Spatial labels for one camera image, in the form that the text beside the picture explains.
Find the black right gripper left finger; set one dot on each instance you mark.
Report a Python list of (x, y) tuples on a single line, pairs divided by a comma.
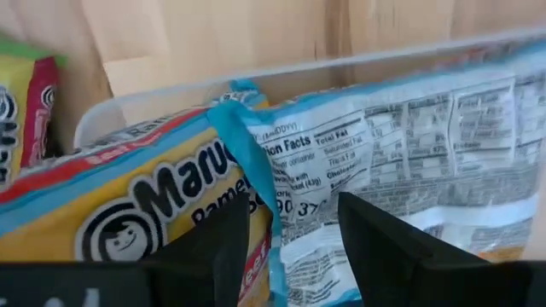
[(213, 256)]

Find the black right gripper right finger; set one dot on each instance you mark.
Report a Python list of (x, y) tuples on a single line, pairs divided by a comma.
[(384, 256)]

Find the blue beef ramen packet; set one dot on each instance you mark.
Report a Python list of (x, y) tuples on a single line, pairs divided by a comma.
[(405, 149)]

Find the yellow Maruchan ramen packet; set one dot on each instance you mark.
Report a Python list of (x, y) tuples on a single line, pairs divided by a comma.
[(106, 200)]

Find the clear plastic bin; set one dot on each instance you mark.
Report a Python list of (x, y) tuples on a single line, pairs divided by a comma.
[(298, 68)]

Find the lime chili shrimp ramen packet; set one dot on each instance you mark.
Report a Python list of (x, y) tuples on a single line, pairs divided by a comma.
[(25, 106)]

